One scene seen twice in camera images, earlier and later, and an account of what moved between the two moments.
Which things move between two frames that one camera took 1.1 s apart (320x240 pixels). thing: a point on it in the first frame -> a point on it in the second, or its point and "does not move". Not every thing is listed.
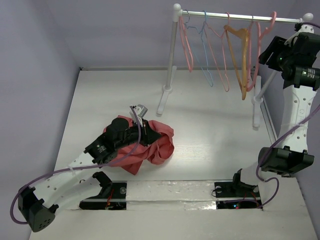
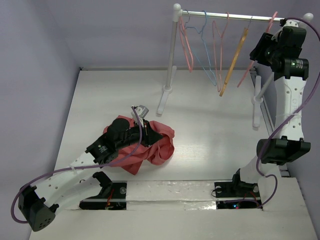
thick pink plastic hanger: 260,36 -> 249,67
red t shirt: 157,152 does not move
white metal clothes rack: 177,12 does not move
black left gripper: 148,135 does not move
